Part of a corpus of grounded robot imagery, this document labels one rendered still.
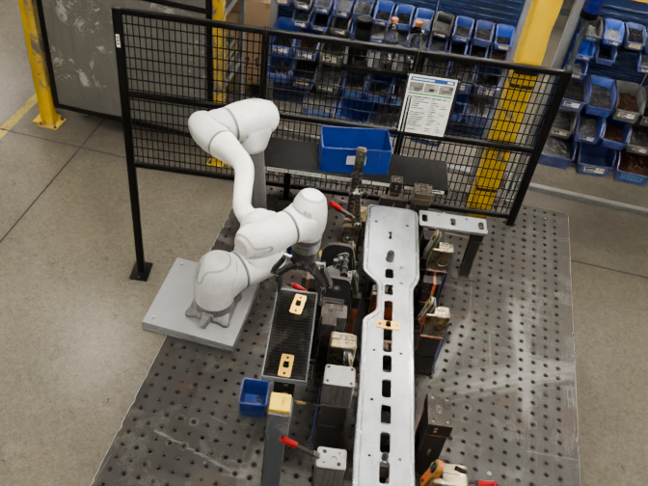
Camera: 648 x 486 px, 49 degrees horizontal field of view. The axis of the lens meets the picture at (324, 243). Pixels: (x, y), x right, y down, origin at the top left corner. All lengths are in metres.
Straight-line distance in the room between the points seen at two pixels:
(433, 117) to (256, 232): 1.44
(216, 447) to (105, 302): 1.59
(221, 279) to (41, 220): 2.00
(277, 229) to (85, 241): 2.44
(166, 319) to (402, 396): 1.00
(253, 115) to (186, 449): 1.17
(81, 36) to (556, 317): 3.21
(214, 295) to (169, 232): 1.62
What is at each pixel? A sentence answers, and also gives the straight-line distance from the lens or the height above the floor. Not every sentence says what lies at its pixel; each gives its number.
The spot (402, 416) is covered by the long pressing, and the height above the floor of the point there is 1.00.
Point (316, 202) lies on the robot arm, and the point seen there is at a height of 1.63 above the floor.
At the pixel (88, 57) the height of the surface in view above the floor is 0.58.
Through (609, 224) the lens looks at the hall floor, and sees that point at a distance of 5.10.
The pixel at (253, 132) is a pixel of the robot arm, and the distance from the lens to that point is 2.50.
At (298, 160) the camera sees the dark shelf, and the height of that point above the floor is 1.03.
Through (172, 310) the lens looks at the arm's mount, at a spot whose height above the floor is 0.75.
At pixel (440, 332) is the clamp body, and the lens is 2.66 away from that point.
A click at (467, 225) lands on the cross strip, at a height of 1.00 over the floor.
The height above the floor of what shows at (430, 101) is 1.32.
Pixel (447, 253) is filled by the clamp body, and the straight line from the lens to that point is 2.86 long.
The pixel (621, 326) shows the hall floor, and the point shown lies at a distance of 4.43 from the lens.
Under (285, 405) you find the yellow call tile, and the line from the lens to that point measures 2.13.
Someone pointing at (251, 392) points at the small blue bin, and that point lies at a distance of 2.70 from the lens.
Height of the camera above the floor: 2.93
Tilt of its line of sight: 43 degrees down
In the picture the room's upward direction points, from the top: 8 degrees clockwise
